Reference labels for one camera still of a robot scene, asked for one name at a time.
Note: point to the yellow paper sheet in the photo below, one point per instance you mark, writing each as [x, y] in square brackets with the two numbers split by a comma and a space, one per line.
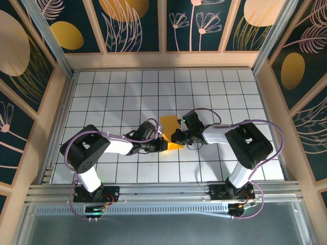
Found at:
[168, 122]

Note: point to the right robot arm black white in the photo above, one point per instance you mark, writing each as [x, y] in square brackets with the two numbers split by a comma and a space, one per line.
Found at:
[250, 145]

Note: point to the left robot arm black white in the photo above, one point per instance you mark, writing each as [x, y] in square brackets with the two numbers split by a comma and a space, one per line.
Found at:
[87, 150]

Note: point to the grey metal sheet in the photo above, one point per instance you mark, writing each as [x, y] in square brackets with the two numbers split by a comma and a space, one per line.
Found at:
[163, 229]

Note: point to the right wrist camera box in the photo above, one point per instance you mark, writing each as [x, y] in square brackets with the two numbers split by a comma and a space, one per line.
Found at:
[181, 122]

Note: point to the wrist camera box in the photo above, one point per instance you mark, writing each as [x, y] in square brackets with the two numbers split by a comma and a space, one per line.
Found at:
[181, 122]
[161, 129]

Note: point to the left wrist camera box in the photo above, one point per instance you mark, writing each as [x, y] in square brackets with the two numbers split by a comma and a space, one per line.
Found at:
[161, 129]

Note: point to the aluminium mounting rail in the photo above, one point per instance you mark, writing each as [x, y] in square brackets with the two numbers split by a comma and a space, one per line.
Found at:
[163, 191]

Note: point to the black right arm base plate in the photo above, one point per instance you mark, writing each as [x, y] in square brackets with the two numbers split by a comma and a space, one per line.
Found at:
[217, 191]

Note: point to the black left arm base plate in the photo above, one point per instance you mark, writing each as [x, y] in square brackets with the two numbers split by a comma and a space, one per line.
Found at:
[112, 191]

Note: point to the aluminium frame post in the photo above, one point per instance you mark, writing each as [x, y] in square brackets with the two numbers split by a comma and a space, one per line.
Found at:
[51, 40]
[275, 35]

